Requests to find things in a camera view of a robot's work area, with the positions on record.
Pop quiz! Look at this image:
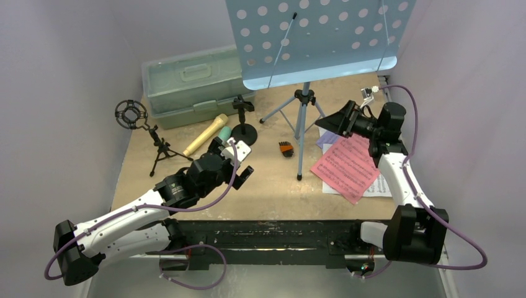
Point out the lavender sheet music page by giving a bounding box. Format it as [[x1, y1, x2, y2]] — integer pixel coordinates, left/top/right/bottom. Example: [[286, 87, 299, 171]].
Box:
[[316, 131, 340, 148]]

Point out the mint green microphone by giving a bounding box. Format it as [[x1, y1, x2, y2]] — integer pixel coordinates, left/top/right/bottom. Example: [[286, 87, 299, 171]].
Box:
[[218, 126, 232, 144]]

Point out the black round-base microphone stand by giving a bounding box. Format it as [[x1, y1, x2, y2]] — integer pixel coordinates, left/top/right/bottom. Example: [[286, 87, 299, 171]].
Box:
[[231, 95, 257, 146]]

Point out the cream yellow microphone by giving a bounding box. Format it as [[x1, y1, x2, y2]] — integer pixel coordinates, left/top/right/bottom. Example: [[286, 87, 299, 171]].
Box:
[[182, 114, 228, 157]]

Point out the light blue music stand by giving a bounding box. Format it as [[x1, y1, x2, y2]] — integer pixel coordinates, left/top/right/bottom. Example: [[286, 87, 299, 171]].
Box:
[[225, 0, 417, 182]]

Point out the black tripod microphone stand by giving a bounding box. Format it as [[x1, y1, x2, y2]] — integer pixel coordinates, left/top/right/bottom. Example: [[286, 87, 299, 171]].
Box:
[[114, 100, 194, 177]]

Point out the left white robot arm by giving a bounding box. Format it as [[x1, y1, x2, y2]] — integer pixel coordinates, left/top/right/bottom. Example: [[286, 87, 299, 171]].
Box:
[[44, 137, 254, 286]]

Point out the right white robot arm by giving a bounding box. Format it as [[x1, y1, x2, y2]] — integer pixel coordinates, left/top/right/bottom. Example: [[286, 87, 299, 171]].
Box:
[[315, 101, 448, 265]]

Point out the orange black hex key set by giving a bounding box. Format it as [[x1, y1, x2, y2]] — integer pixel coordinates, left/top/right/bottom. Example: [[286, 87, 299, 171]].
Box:
[[279, 141, 294, 158]]

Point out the grey-green plastic toolbox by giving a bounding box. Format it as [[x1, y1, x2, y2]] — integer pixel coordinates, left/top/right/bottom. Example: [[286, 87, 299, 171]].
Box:
[[141, 45, 256, 129]]

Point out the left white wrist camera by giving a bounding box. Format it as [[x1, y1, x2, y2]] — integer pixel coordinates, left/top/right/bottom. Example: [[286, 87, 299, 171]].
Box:
[[221, 137, 252, 168]]

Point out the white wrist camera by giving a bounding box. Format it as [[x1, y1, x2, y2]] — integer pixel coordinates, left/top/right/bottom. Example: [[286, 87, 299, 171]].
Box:
[[360, 86, 380, 109], [221, 137, 252, 168]]

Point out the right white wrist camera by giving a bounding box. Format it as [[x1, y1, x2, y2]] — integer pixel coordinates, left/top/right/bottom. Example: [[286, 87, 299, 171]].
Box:
[[360, 86, 380, 109]]

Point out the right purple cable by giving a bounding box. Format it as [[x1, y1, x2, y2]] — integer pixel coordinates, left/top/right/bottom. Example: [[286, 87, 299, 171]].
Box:
[[378, 84, 489, 271]]

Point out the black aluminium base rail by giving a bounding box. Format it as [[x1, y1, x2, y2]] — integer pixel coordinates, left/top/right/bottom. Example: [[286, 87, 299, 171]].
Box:
[[84, 220, 457, 273]]

